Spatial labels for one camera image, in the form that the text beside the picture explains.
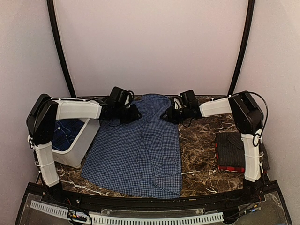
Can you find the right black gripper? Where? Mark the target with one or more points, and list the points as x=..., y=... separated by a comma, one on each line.
x=171, y=116

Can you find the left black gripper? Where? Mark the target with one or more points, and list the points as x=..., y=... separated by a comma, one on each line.
x=135, y=116

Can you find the blue checked long sleeve shirt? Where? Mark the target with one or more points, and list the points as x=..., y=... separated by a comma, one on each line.
x=141, y=158

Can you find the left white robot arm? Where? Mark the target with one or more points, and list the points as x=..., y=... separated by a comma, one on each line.
x=48, y=110

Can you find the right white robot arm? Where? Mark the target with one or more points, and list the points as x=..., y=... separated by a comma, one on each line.
x=247, y=115

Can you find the dark blue plaid shirt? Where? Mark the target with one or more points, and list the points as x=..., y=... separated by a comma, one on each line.
x=65, y=132

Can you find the folded black striped shirt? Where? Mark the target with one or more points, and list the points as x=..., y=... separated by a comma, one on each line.
x=235, y=138

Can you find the white plastic bin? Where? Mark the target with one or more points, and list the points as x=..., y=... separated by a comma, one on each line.
x=74, y=155

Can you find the folded red plaid shirt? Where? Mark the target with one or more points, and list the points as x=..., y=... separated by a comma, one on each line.
x=230, y=158

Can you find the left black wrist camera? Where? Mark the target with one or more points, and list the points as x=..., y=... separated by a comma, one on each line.
x=120, y=97

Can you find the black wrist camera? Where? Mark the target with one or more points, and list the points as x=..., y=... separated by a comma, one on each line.
x=187, y=99
x=120, y=97

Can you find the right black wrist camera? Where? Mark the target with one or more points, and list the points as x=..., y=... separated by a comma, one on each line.
x=187, y=99

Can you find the white slotted cable duct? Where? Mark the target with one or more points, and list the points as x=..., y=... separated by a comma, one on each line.
x=127, y=217

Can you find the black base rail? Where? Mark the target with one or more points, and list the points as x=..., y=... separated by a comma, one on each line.
x=266, y=208

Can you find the right black frame post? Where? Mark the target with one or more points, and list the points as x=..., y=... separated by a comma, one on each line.
x=243, y=46

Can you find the black frame post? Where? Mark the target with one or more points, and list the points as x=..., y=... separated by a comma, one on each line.
x=59, y=48
x=243, y=46

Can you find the left black frame post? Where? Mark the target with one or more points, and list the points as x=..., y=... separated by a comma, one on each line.
x=59, y=48

